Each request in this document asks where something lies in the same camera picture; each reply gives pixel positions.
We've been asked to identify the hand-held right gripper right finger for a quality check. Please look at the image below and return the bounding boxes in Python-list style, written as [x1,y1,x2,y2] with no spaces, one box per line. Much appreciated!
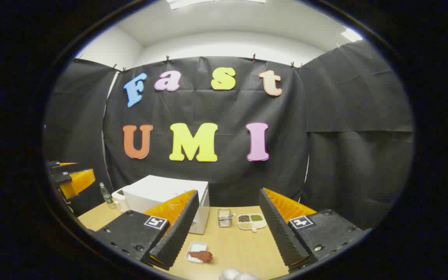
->
[259,188,366,273]

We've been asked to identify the white device with dark screen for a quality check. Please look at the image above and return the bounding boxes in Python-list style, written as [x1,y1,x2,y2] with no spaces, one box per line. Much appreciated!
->
[111,187,131,213]

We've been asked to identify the metal wire basket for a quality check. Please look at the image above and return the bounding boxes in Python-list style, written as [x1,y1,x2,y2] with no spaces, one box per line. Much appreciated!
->
[217,208,235,228]

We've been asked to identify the white microwave oven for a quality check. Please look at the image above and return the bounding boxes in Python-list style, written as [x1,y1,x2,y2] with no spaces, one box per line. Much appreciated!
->
[122,175,210,235]

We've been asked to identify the brown meat piece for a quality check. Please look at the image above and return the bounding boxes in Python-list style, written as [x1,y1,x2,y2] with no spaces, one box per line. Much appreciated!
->
[189,251,213,263]

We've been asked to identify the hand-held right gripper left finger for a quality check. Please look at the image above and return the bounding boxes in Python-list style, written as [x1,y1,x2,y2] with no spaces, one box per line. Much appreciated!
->
[92,190,200,271]

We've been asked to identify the white plastic tray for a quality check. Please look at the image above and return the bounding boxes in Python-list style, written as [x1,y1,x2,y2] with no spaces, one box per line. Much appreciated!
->
[184,241,208,264]

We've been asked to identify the ceiling light panel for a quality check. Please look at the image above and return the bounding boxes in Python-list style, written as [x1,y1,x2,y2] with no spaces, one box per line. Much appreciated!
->
[341,28,364,42]
[168,0,265,9]

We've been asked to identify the clear plastic bottle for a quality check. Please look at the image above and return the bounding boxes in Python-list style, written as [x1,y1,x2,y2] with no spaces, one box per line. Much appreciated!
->
[100,182,114,205]

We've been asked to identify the white divided spice dish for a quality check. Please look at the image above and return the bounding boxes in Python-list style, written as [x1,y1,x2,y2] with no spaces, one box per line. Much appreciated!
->
[237,213,267,233]

